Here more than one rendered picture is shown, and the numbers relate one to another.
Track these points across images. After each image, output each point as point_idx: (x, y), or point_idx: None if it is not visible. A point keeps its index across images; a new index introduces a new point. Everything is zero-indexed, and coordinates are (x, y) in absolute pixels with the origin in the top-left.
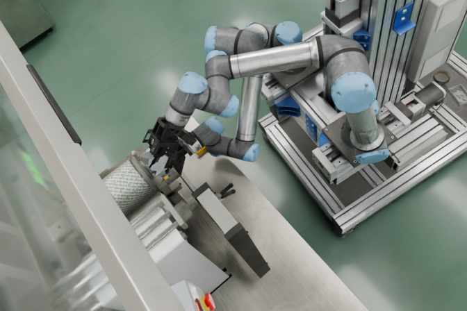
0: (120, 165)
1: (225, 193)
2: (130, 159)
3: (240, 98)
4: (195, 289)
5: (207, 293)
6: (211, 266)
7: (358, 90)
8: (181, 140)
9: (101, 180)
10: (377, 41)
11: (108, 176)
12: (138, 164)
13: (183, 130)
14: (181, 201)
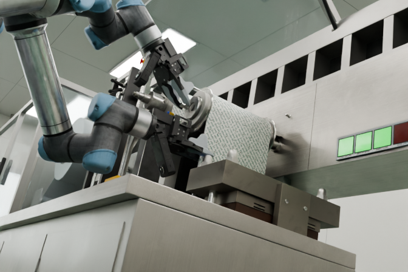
0: (218, 97)
1: (117, 88)
2: (206, 88)
3: (55, 67)
4: (146, 54)
5: (141, 57)
6: (136, 168)
7: None
8: (152, 108)
9: None
10: None
11: (228, 101)
12: (197, 93)
13: (146, 59)
14: (153, 91)
